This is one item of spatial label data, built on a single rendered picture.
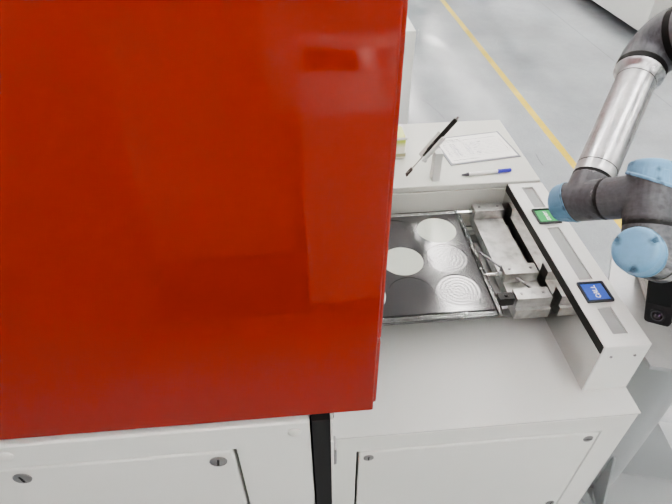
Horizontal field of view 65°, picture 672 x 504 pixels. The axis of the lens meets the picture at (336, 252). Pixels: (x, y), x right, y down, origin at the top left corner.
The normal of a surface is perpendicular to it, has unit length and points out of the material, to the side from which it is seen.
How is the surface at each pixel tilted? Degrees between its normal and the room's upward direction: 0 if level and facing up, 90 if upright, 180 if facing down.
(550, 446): 90
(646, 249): 56
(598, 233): 0
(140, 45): 90
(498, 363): 0
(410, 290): 0
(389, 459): 90
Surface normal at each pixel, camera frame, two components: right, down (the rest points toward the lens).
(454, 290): 0.00, -0.75
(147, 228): 0.09, 0.66
